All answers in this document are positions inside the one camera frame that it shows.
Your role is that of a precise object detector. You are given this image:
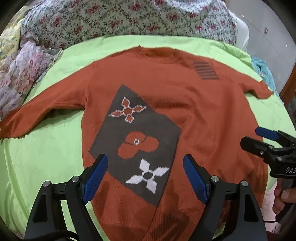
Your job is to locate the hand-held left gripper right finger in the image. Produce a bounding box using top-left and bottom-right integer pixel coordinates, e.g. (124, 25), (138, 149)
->
(183, 154), (269, 241)

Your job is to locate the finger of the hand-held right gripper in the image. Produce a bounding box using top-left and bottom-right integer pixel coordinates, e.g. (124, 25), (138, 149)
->
(255, 127), (296, 148)
(240, 137), (282, 164)

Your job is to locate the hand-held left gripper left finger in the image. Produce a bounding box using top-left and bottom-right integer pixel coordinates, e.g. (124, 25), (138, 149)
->
(24, 153), (109, 241)

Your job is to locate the orange knit sweater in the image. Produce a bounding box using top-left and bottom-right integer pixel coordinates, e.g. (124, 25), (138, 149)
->
(0, 46), (274, 241)

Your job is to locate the person's right hand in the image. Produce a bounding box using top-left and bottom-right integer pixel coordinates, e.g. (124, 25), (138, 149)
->
(272, 179), (296, 215)

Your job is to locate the light green bed sheet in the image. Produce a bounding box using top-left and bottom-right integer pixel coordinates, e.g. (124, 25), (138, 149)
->
(0, 35), (292, 239)

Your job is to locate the light blue cloth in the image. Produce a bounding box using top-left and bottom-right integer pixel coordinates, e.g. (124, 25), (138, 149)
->
(251, 57), (281, 98)

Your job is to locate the white pillow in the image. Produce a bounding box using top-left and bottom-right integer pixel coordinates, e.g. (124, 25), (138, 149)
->
(236, 16), (250, 52)

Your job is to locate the pale purple floral cloth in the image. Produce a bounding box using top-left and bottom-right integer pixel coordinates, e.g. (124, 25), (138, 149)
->
(0, 34), (64, 121)

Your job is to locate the red floral quilt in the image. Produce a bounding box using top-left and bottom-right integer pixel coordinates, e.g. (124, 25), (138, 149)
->
(20, 0), (238, 50)

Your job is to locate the yellow floral pillow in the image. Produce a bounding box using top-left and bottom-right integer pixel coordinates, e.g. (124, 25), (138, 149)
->
(0, 23), (26, 61)

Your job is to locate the wooden bed frame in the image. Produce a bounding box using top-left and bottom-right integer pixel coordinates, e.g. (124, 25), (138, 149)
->
(279, 67), (296, 107)

